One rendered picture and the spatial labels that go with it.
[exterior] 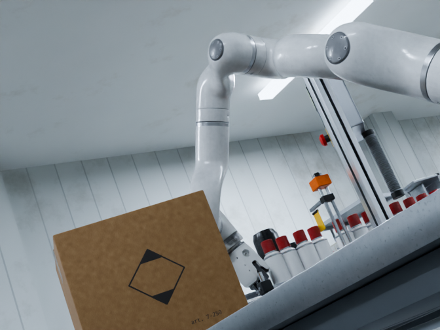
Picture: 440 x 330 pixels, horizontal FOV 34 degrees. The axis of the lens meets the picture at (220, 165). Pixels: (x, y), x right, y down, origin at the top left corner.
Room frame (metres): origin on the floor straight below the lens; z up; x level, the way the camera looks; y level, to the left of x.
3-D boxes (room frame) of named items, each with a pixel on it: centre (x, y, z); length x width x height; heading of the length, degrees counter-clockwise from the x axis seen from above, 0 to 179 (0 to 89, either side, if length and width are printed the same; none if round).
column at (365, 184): (1.91, -0.34, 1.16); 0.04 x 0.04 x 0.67; 27
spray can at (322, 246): (1.99, -0.17, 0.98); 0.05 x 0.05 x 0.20
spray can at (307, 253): (1.96, -0.13, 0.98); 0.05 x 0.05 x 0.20
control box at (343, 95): (1.99, -0.37, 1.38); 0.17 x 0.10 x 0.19; 172
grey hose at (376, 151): (2.00, -0.43, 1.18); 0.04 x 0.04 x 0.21
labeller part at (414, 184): (2.30, -0.57, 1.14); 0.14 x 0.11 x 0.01; 117
